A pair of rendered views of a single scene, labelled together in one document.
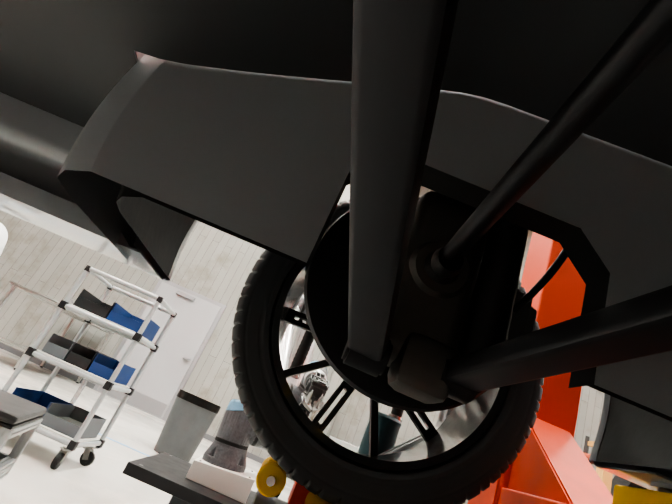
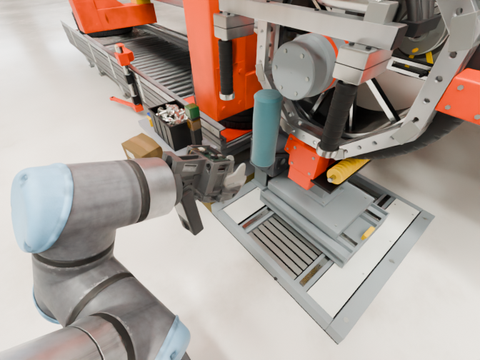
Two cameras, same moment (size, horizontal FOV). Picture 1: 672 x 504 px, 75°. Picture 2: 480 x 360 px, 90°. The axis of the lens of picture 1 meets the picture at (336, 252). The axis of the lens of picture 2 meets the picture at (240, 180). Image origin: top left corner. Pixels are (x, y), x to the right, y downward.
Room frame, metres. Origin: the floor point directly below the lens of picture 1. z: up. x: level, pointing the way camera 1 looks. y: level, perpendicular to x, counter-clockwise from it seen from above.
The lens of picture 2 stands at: (1.80, 0.15, 1.06)
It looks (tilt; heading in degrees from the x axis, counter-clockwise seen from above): 44 degrees down; 227
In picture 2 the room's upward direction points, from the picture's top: straight up
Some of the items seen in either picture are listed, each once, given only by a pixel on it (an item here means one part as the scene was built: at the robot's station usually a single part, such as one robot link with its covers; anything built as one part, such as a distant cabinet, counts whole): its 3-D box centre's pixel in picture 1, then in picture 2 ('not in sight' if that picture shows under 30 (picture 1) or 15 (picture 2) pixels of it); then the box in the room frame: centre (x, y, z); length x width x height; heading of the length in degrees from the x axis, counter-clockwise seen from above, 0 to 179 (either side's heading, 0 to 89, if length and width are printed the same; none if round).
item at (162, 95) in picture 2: not in sight; (134, 78); (1.09, -1.92, 0.28); 2.47 x 0.09 x 0.22; 88
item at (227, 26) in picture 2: not in sight; (234, 23); (1.35, -0.37, 0.93); 0.09 x 0.05 x 0.05; 178
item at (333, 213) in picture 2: not in sight; (324, 174); (0.98, -0.18, 0.32); 0.40 x 0.30 x 0.28; 88
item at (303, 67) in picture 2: not in sight; (318, 63); (1.22, -0.19, 0.85); 0.21 x 0.14 x 0.14; 178
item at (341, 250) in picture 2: not in sight; (320, 206); (0.98, -0.15, 0.13); 0.50 x 0.36 x 0.10; 88
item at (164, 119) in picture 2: not in sight; (175, 123); (1.39, -0.72, 0.51); 0.20 x 0.14 x 0.13; 86
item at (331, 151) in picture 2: (302, 353); (336, 118); (1.39, -0.03, 0.83); 0.04 x 0.04 x 0.16
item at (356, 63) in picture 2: not in sight; (363, 58); (1.36, -0.03, 0.93); 0.09 x 0.05 x 0.05; 178
